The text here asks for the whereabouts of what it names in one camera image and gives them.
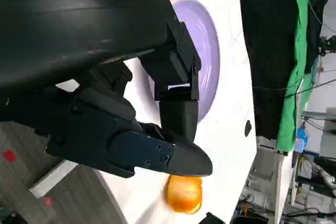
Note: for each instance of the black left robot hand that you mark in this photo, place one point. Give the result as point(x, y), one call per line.
point(65, 37)

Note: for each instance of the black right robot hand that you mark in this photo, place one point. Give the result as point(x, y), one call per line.
point(214, 219)

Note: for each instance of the orange toy bread roll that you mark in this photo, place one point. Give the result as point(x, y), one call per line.
point(183, 195)

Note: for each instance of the white side panel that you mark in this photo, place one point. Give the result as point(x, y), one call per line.
point(282, 187)

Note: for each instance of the white pipe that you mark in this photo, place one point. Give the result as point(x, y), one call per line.
point(326, 178)

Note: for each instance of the blue plastic container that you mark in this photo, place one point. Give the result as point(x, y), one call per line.
point(302, 136)

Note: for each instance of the green cloth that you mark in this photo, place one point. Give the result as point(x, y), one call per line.
point(294, 103)

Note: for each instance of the grey cabinet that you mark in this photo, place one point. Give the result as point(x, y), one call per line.
point(323, 129)

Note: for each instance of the lilac plate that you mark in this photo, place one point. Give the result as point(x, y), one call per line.
point(207, 51)

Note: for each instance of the white floor bar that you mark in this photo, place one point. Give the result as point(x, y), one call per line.
point(52, 179)

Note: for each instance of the large black cloth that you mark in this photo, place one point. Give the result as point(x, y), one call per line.
point(267, 51)

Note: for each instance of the black background machine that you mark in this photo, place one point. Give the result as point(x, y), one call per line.
point(328, 45)

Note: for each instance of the narrow black cloth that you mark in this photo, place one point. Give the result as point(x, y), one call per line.
point(317, 11)

